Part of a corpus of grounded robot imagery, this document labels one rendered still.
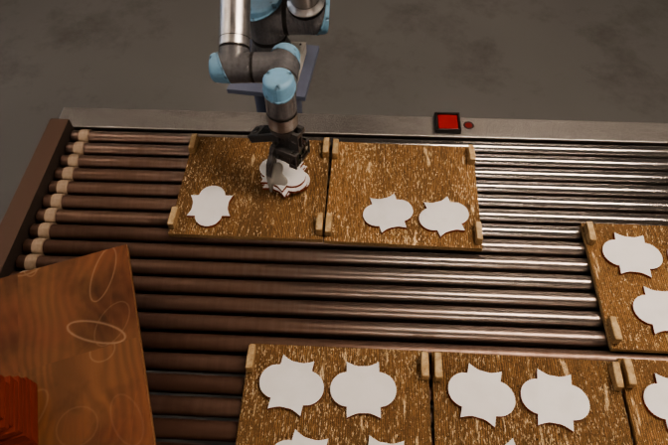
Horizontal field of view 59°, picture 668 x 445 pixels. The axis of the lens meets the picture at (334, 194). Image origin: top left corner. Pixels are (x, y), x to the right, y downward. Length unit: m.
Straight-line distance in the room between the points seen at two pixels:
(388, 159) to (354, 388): 0.68
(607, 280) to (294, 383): 0.80
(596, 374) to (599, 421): 0.10
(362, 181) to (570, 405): 0.76
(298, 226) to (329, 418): 0.50
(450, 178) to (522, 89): 1.79
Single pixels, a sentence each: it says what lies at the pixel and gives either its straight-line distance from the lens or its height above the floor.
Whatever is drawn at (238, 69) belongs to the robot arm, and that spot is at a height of 1.29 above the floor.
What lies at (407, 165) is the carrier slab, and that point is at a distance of 1.71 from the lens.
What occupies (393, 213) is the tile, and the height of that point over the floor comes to 0.95.
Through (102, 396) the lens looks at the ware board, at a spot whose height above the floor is 1.04.
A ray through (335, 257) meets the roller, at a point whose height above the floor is 0.92.
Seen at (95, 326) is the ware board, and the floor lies 1.04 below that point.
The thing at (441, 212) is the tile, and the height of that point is 0.95.
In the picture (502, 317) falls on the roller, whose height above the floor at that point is 0.92.
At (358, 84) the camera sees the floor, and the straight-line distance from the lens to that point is 3.33.
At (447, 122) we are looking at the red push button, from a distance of 1.85.
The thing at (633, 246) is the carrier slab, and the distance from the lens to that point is 1.69.
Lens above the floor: 2.24
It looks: 53 degrees down
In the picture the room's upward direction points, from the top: 1 degrees counter-clockwise
